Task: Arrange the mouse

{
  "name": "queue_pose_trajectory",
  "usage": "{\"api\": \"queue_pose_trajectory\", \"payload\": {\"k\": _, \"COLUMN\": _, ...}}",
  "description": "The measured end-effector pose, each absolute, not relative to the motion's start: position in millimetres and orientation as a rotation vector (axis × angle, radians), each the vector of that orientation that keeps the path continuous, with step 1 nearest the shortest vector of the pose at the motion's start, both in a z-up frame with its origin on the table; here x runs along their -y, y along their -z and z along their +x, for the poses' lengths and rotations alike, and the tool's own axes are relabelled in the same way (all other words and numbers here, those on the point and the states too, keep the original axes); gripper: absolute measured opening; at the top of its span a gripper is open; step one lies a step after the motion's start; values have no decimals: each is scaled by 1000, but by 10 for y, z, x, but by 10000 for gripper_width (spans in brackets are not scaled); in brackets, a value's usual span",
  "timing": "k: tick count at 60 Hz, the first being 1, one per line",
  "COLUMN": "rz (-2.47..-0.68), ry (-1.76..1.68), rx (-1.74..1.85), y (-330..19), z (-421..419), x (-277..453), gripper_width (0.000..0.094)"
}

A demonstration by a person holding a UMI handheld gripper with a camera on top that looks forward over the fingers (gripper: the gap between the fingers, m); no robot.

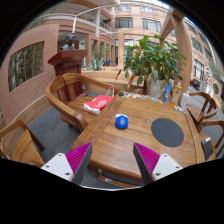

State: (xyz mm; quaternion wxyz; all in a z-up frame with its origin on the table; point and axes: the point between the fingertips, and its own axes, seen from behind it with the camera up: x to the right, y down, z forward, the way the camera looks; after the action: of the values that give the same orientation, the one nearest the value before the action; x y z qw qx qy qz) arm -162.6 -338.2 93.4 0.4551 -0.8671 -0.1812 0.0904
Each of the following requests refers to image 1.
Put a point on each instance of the yellow liquid bottle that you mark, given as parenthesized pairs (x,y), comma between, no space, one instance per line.
(176,95)

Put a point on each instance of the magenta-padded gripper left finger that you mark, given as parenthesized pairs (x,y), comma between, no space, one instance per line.
(58,164)

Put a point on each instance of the clear blister pack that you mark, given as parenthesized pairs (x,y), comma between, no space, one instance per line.
(178,108)

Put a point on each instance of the black notebook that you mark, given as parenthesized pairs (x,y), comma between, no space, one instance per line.
(207,148)

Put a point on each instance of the dark wooden pedestal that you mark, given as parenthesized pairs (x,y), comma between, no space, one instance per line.
(68,60)

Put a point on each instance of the dark grey round mouse pad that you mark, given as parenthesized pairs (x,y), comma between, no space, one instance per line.
(167,132)

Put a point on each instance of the wooden armchair holding black notebook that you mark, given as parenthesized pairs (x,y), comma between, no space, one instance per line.
(218,128)

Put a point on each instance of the white stone statue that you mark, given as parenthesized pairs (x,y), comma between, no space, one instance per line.
(209,78)

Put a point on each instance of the wooden armchair holding red bag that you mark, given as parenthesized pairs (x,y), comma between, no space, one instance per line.
(59,96)

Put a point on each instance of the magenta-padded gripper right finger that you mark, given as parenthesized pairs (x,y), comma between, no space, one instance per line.
(165,165)

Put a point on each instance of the blue and white computer mouse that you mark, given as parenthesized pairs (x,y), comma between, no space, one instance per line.
(121,122)

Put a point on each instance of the dark bust statue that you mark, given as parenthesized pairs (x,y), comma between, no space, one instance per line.
(69,41)

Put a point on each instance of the spiky agave plant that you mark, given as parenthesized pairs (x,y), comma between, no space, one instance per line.
(96,63)

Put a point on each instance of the green plant in white pot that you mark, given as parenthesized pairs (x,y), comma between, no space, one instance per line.
(150,61)

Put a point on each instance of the white pump bottle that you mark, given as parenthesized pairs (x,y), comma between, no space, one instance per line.
(185,101)

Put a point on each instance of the blue tube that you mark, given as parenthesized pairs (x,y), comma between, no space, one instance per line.
(167,93)

